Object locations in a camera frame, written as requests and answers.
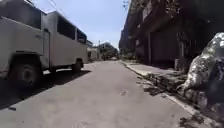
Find pile of rubble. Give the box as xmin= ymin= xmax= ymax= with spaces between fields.
xmin=175 ymin=31 xmax=224 ymax=114

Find distant trees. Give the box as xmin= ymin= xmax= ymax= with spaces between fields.
xmin=98 ymin=41 xmax=120 ymax=62

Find raised concrete pavement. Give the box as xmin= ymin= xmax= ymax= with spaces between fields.
xmin=120 ymin=59 xmax=188 ymax=84

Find grey concrete road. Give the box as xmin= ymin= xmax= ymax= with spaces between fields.
xmin=0 ymin=59 xmax=224 ymax=128

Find white truck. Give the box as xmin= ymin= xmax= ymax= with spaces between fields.
xmin=0 ymin=0 xmax=90 ymax=90

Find dark multi-storey building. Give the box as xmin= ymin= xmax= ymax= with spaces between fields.
xmin=118 ymin=0 xmax=224 ymax=70

